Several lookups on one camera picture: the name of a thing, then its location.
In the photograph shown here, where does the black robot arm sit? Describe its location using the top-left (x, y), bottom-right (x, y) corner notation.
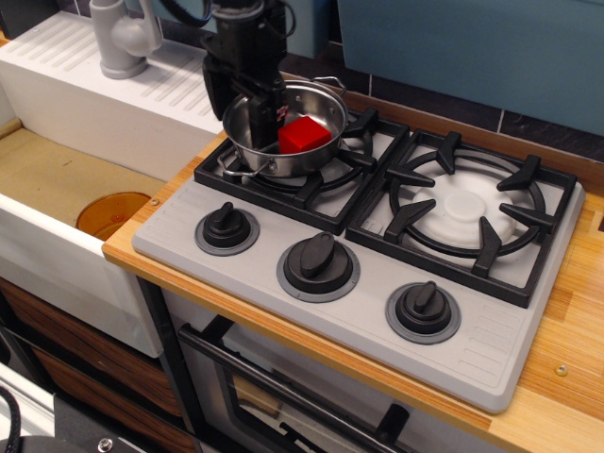
top-left (203, 1), bottom-right (290, 149)

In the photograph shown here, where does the black right burner grate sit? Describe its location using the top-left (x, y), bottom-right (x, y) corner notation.
top-left (346, 130), bottom-right (584, 308)

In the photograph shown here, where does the black middle stove knob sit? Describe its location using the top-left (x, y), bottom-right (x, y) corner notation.
top-left (277, 231), bottom-right (361, 304)

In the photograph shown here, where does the black stove knob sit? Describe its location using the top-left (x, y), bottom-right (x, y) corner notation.
top-left (385, 281), bottom-right (461, 345)
top-left (194, 202), bottom-right (260, 257)
top-left (277, 231), bottom-right (361, 304)

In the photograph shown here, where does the wooden drawer front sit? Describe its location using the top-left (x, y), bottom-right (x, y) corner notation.
top-left (1, 280), bottom-right (197, 452)

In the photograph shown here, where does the black oven door handle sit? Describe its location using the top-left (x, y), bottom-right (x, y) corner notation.
top-left (177, 315), bottom-right (409, 452)

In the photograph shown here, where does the black braided foreground cable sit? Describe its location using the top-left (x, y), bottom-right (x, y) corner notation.
top-left (0, 386), bottom-right (23, 453)

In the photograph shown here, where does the black left stove knob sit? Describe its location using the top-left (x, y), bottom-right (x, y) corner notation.
top-left (194, 202), bottom-right (260, 257)

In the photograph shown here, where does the black right stove knob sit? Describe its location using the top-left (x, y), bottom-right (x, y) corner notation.
top-left (385, 281), bottom-right (461, 345)

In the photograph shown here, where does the white toy sink unit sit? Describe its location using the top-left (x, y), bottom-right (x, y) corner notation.
top-left (1, 12), bottom-right (222, 358)

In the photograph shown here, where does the black left burner grate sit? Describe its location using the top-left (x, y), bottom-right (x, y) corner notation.
top-left (194, 108), bottom-right (410, 234)

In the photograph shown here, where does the toy oven door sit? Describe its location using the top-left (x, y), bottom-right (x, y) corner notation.
top-left (163, 292), bottom-right (497, 452)

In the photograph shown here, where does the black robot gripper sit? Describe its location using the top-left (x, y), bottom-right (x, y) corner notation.
top-left (202, 16), bottom-right (288, 149)

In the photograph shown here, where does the grey toy stove top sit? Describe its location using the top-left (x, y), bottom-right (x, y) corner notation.
top-left (131, 89), bottom-right (586, 415)

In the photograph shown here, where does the black burner grate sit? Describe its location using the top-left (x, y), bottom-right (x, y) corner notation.
top-left (194, 108), bottom-right (410, 234)
top-left (346, 130), bottom-right (584, 308)

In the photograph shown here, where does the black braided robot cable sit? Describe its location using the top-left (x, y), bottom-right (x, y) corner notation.
top-left (159, 0), bottom-right (296, 39)

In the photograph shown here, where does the stainless steel pan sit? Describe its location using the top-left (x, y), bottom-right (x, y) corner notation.
top-left (218, 80), bottom-right (348, 178)

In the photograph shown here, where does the orange plastic plate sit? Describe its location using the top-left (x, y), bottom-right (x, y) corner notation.
top-left (75, 192), bottom-right (150, 241)

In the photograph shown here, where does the red wooden cube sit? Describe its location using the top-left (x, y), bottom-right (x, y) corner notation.
top-left (277, 116), bottom-right (332, 155)

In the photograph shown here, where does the grey toy faucet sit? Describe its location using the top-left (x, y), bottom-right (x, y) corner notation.
top-left (90, 1), bottom-right (162, 79)

